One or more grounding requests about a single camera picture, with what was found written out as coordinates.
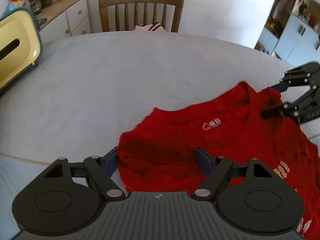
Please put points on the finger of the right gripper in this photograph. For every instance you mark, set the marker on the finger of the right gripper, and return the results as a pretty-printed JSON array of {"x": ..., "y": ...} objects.
[
  {"x": 282, "y": 86},
  {"x": 275, "y": 111}
]

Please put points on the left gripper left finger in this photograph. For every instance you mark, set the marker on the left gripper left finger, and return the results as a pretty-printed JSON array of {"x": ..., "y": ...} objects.
[{"x": 100, "y": 171}]

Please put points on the wooden dining chair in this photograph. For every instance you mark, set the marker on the wooden dining chair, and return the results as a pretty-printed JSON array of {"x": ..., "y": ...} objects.
[{"x": 135, "y": 12}]

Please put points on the pink striped cloth on chair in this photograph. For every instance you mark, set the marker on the pink striped cloth on chair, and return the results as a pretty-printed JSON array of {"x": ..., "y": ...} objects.
[{"x": 150, "y": 27}]

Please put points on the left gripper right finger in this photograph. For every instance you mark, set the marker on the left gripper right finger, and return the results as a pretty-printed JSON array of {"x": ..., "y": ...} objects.
[{"x": 216, "y": 170}]

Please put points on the red printed t-shirt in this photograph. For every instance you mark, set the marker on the red printed t-shirt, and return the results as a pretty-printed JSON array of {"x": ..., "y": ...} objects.
[{"x": 158, "y": 154}]

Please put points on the white cabinet wall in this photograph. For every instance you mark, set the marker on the white cabinet wall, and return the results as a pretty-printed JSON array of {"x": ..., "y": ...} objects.
[{"x": 291, "y": 32}]

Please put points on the white drawer sideboard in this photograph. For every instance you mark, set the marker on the white drawer sideboard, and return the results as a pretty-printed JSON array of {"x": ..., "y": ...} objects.
[{"x": 65, "y": 18}]

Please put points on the yellow tissue box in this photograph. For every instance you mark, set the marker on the yellow tissue box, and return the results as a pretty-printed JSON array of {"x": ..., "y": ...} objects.
[{"x": 21, "y": 45}]

